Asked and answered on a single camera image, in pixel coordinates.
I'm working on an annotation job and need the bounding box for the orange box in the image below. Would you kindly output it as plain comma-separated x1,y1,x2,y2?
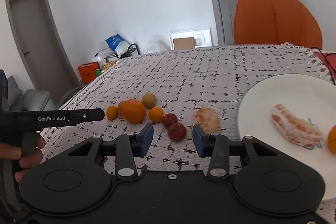
77,62,100,84

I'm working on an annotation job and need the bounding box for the black cable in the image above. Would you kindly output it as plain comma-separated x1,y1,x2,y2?
310,46,336,84

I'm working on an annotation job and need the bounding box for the red orange table mat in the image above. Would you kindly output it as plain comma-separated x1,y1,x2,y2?
313,50,336,78

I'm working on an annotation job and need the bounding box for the blue white plastic bag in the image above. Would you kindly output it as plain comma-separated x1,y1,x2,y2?
105,34,130,55

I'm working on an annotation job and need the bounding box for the white plate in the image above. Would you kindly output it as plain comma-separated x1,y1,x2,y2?
237,74,335,200

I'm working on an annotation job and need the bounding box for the small orange kumquat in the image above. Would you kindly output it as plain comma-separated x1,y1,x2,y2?
148,106,165,124
327,126,336,154
105,105,118,121

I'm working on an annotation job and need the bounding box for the person left hand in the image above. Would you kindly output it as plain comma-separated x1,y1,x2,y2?
0,134,46,183

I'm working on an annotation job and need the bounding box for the orange chair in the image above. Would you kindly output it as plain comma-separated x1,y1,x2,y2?
233,0,323,48

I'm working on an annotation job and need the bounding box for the large orange mandarin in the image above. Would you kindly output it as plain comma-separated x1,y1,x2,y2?
121,99,146,124

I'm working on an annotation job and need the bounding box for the peeled pomelo segment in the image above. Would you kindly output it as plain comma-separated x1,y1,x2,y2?
194,108,221,135
271,104,323,147

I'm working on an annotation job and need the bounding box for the red lychee back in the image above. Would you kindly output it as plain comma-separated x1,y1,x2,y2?
162,113,178,130

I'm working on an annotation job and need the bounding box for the black white patterned tablecloth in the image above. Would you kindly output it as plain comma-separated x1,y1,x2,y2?
42,43,331,174

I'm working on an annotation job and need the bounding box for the black wire rack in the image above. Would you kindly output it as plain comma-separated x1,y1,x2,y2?
103,43,141,63

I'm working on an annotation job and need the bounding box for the green brown round fruit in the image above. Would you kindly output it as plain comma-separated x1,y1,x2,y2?
141,93,157,109

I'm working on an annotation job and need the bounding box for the red lychee front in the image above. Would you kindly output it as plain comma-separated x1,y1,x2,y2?
168,123,187,142

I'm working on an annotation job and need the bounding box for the red lychee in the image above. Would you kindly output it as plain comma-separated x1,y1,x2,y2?
168,123,187,142
162,113,178,130

